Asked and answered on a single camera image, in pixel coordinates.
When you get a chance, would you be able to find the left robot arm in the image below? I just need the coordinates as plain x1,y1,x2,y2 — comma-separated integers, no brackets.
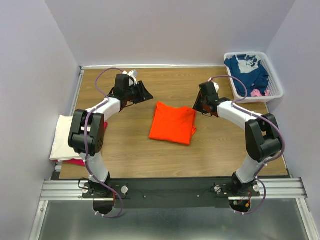
67,70,154,197

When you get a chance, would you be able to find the pink garment in basket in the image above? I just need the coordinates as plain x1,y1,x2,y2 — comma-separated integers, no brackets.
250,89,270,97

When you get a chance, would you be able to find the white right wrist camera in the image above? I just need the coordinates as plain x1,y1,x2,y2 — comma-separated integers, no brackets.
207,77,220,93

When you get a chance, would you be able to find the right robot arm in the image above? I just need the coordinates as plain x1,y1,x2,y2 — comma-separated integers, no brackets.
193,81,285,195

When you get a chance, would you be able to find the navy blue printed t-shirt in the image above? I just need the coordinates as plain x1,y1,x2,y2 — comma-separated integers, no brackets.
224,54,269,97

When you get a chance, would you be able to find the white folded t-shirt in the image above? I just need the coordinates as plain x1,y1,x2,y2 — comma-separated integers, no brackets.
49,115,82,162

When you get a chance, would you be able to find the white plastic laundry basket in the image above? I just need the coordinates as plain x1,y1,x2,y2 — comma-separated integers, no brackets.
224,51,284,104

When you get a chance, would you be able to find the orange t-shirt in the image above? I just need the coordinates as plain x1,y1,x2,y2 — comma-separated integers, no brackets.
149,101,197,146

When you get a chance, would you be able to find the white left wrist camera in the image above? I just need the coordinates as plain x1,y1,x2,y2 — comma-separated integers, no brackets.
122,69,138,86

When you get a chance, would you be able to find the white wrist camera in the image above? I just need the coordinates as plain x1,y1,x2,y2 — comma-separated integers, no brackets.
122,69,138,86
207,77,220,93

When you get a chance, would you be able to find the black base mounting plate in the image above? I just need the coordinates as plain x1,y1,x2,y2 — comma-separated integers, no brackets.
78,177,261,216

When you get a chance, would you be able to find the magenta folded t-shirt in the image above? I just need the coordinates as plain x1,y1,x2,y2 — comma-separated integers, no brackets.
66,122,108,167

